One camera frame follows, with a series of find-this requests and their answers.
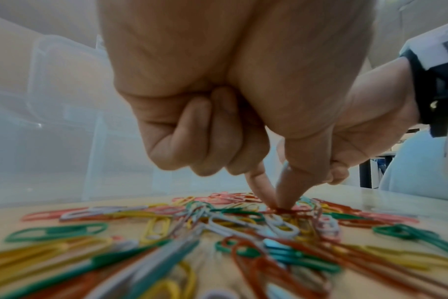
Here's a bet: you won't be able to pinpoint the clear plastic compartment box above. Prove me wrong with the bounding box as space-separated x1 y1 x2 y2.
0 33 284 210

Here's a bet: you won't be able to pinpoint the person's right hand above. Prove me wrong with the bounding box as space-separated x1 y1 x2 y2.
321 57 421 186

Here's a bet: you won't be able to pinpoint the black right wristband white markers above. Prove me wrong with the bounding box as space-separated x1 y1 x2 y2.
399 20 448 138

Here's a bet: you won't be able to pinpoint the pile of coloured paper clips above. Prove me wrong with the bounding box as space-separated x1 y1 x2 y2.
0 191 448 299

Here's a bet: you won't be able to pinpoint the person's left hand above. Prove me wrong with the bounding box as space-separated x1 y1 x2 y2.
98 0 377 210

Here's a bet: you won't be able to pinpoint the red paper clip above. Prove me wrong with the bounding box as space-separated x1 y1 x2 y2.
268 205 303 215

